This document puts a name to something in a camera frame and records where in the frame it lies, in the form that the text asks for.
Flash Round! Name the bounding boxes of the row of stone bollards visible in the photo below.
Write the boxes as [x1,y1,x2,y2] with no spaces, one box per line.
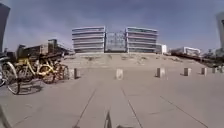
[73,66,224,81]

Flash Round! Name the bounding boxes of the wide pale stone steps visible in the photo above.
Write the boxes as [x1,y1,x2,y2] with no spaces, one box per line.
[61,52,224,72]

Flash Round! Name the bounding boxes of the wide twin-block pale building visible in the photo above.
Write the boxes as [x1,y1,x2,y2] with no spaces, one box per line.
[71,25,159,55]

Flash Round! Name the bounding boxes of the grey paved plaza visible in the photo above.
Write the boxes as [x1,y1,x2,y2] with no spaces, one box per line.
[0,65,224,128]

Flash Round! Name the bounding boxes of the small white building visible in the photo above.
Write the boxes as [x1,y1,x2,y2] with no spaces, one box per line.
[155,43,168,55]

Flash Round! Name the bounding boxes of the low brown building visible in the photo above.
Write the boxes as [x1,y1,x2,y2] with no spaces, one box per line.
[15,38,73,60]

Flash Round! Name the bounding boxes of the low white building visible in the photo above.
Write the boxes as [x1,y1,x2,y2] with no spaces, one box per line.
[169,46,202,57]

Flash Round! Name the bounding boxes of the row of parked bicycles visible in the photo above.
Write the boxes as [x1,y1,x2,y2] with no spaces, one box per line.
[0,52,70,96]

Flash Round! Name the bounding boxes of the dark low hedge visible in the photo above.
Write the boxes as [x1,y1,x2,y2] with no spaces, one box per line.
[169,50,224,68]

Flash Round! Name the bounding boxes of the grey multi-storey building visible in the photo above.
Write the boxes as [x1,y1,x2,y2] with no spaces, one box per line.
[215,11,224,52]

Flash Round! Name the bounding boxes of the tall dark building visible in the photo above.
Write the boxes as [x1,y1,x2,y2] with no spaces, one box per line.
[0,2,11,54]

